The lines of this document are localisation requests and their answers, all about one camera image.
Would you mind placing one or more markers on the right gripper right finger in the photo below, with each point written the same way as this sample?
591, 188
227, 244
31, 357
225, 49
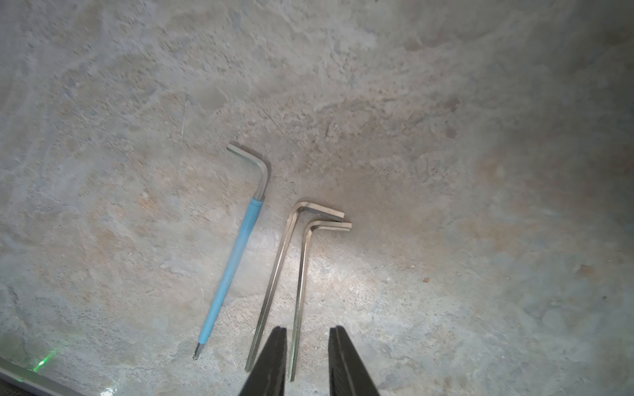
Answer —
347, 373

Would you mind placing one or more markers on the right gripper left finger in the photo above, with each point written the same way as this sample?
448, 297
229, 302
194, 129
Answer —
268, 377

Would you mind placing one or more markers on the bare steel hex key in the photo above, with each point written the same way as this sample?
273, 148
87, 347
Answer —
285, 240
301, 286

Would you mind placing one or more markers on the blue hex key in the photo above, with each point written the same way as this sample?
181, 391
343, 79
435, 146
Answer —
245, 230

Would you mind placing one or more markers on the aluminium front rail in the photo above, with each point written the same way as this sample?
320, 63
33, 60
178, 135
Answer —
16, 380

